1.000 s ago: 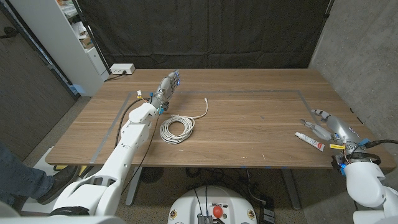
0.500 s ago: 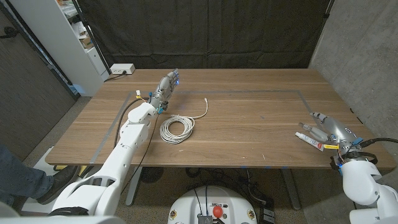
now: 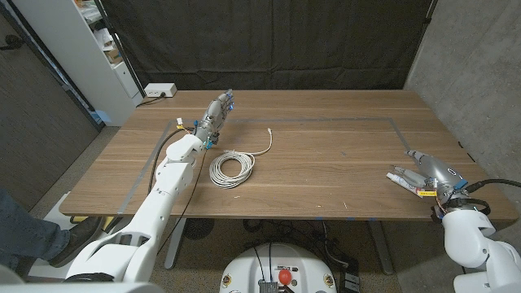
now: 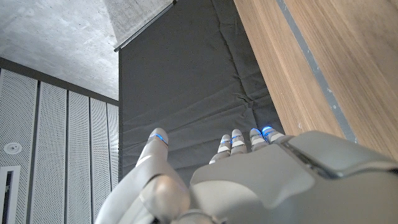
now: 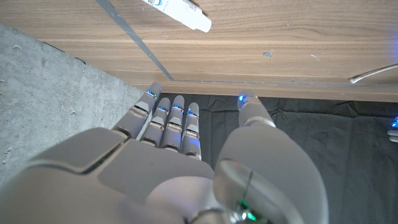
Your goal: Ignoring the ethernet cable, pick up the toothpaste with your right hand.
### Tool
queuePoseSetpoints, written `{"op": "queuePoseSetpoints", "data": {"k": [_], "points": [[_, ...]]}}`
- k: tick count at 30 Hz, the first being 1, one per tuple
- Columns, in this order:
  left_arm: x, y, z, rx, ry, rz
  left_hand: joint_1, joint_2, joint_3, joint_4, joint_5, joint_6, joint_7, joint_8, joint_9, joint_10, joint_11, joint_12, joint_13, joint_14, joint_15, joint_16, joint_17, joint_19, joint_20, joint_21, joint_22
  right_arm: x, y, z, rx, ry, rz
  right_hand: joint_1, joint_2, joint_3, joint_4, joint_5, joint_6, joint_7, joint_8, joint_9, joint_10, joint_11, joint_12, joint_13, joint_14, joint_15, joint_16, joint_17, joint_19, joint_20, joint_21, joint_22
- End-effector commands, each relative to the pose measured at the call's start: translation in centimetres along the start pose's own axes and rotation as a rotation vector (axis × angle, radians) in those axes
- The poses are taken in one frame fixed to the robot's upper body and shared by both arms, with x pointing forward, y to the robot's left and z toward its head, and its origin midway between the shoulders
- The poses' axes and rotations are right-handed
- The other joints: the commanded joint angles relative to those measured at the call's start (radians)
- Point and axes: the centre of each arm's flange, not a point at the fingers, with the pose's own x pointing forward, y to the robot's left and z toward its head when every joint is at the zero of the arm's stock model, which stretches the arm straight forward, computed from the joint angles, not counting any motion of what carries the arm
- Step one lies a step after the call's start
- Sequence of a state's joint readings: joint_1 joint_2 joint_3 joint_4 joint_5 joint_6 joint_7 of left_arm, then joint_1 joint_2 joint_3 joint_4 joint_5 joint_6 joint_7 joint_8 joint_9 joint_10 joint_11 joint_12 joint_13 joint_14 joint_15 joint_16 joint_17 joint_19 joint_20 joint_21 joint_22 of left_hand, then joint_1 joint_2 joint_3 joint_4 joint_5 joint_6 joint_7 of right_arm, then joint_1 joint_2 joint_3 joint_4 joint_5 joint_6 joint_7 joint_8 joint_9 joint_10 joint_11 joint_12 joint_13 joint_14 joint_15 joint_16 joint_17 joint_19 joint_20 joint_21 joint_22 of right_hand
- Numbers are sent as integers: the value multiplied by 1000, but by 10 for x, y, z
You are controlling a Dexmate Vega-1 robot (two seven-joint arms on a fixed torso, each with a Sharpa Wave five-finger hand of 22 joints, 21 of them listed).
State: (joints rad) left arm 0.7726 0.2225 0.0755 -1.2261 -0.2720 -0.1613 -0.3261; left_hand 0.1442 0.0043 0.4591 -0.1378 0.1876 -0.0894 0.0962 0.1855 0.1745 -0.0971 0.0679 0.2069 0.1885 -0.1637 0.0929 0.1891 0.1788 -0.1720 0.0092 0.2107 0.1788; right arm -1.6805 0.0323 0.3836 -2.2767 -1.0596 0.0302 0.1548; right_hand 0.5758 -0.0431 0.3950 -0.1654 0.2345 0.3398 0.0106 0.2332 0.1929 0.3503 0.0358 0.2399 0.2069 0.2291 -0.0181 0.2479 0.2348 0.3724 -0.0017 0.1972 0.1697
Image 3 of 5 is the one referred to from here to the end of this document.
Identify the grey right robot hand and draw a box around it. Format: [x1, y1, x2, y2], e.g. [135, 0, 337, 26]
[390, 149, 469, 201]

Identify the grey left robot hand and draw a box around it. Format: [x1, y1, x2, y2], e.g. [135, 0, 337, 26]
[194, 89, 235, 144]

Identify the white toothpaste tube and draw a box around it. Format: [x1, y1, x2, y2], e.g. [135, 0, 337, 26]
[385, 172, 425, 199]

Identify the white power strip box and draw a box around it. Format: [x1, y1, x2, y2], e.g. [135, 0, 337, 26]
[144, 82, 178, 98]

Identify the black backdrop curtain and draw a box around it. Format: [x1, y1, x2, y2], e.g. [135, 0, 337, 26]
[99, 0, 439, 92]

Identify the wooden panel with metal strip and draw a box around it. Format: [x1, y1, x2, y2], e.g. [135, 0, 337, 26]
[116, 116, 412, 215]

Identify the grey table leg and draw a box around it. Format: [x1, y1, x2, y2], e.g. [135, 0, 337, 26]
[367, 219, 395, 276]
[164, 217, 188, 271]

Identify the black round grille object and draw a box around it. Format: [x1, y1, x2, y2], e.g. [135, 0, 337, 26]
[182, 218, 216, 241]

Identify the black backdrop stand pole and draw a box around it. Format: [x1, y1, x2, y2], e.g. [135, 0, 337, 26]
[92, 0, 147, 99]
[420, 0, 439, 26]

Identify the brown cardboard box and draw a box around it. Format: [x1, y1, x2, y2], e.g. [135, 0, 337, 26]
[103, 47, 124, 65]

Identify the black floor power strip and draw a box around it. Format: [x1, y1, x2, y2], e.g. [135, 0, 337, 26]
[339, 260, 361, 293]

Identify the white shelf cabinet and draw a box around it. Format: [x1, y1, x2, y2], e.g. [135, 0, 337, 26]
[11, 0, 145, 127]

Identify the white robot torso base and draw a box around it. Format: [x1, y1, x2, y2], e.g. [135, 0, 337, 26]
[219, 243, 339, 293]

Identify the person's black shoe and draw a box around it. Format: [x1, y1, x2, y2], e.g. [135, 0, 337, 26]
[48, 216, 105, 269]

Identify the person's leg in jeans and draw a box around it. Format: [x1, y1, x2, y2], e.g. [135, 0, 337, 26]
[0, 188, 72, 274]

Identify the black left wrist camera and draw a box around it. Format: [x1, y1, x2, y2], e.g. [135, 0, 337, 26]
[204, 132, 221, 151]

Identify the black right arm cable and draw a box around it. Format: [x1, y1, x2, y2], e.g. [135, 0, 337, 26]
[437, 177, 521, 217]

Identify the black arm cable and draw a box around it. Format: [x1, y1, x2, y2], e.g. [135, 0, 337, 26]
[437, 177, 521, 217]
[147, 126, 196, 195]

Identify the white coiled ethernet cable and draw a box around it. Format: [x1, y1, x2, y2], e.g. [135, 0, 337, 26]
[208, 127, 274, 190]

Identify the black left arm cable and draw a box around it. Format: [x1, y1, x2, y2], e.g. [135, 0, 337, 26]
[147, 126, 196, 195]

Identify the black door handle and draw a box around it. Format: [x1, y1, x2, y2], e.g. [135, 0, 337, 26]
[0, 33, 25, 52]

